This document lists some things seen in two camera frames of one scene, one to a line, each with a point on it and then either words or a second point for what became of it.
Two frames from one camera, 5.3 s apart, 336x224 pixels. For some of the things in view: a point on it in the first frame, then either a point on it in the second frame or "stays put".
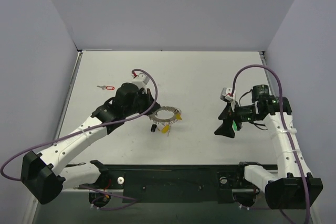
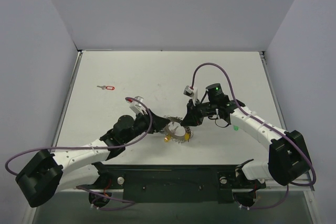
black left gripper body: x=149 y=100 to x=151 y=123
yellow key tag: x=165 y=129 to x=187 y=136
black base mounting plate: x=174 y=183 stays put
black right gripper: x=233 y=116 to x=194 y=112
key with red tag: x=108 y=87 stays put
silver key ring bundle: x=162 y=121 to x=188 y=134
